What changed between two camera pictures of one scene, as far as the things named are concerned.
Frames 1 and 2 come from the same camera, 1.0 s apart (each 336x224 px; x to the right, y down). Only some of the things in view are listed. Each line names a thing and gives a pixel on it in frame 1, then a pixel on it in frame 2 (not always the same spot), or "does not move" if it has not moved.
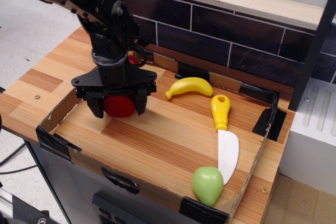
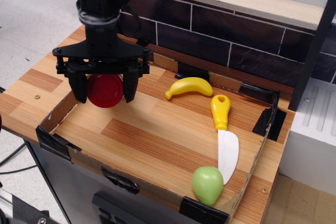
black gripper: x=117 y=78 to x=103 y=52
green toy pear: x=208 y=182 does not move
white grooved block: x=309 y=156 does not move
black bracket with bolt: x=23 y=213 does not move
